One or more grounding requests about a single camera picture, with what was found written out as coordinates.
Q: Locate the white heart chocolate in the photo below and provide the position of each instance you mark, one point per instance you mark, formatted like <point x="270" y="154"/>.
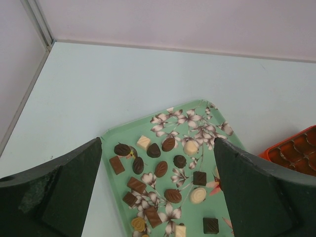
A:
<point x="191" y="148"/>

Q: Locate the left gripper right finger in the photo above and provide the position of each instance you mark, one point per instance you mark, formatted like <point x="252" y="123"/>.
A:
<point x="265" y="199"/>

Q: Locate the dark square chocolate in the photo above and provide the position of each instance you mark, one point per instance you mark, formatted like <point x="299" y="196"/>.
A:
<point x="199" y="178"/>

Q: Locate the green floral tray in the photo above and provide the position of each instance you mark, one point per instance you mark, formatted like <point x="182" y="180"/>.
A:
<point x="152" y="195"/>

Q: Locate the white swirl oval chocolate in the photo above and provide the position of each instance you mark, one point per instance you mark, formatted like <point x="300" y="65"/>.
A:
<point x="198" y="195"/>

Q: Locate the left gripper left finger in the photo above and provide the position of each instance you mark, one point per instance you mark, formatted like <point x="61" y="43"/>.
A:
<point x="51" y="199"/>

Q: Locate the dark heart chocolate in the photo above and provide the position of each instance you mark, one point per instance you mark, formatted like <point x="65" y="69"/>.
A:
<point x="179" y="161"/>

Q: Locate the orange chocolate box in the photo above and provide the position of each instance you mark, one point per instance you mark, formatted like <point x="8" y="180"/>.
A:
<point x="297" y="152"/>

